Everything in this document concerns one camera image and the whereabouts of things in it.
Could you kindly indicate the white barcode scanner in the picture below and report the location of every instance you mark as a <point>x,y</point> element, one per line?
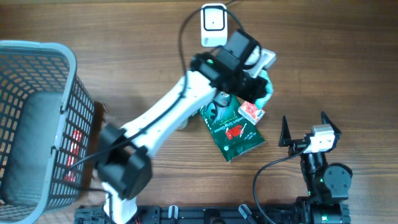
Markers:
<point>214,25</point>

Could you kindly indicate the green lid jar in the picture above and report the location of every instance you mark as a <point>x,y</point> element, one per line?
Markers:
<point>183,124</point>

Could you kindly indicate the teal wipes packet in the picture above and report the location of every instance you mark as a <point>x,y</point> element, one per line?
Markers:
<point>260,103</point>

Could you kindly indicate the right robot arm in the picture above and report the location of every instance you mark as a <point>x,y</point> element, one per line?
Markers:
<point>327,184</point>

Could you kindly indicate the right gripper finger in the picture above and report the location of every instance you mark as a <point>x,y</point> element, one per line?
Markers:
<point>285,137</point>
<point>325,120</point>

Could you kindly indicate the grey plastic basket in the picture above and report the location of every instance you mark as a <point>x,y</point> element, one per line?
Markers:
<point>46,120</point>

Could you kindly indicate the green 3M gloves pack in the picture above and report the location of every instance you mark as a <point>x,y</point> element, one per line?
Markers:
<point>233,134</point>

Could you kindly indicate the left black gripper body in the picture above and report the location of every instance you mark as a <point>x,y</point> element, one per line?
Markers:
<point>250,88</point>

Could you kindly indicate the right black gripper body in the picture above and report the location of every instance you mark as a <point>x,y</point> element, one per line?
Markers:
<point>296,145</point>

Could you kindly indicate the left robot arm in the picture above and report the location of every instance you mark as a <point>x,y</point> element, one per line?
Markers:
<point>124,162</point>

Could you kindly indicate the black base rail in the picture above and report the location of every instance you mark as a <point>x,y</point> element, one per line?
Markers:
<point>281,213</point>

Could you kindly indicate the red white small packet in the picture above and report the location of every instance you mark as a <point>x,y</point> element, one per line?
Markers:
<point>251,112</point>

